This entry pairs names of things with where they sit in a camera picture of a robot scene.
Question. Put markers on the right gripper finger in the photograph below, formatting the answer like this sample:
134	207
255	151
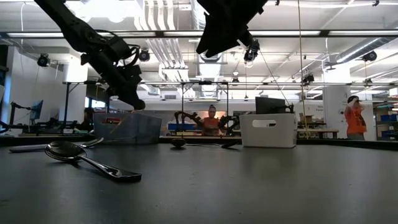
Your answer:
227	45
206	45

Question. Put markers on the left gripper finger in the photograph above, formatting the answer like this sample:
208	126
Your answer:
122	96
133	96

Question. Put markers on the black background robot arm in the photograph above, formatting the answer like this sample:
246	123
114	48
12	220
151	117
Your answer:
230	119
186	115

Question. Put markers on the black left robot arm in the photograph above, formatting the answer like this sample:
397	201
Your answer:
71	25

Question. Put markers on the gray translucent bin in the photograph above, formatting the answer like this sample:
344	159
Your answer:
143	130

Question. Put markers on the person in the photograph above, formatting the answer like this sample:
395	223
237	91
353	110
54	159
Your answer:
211	124
354	121
88	119

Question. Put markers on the blue storage bin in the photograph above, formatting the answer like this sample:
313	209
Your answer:
186	127

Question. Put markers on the black monitor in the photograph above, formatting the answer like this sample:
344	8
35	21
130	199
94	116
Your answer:
270	105

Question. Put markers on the large silver spoon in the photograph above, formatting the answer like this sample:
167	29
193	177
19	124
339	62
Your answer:
63	151

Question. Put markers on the blue-lit monitor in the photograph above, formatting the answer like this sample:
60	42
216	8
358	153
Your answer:
37	109

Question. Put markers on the black spoon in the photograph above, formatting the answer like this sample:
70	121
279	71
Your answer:
230	144

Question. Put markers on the white plastic bin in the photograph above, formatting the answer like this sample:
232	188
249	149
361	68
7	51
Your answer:
267	137

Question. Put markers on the black table mat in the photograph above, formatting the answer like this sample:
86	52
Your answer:
199	199

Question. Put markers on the wooden background bench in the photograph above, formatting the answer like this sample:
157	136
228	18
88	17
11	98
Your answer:
317	132

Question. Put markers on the black ceiling camera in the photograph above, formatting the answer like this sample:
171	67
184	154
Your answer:
308	78
254	53

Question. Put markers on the black background workstation frame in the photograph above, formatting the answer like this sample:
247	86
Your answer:
182	99

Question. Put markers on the overhead frame light bar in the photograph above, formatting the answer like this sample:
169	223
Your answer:
43	34

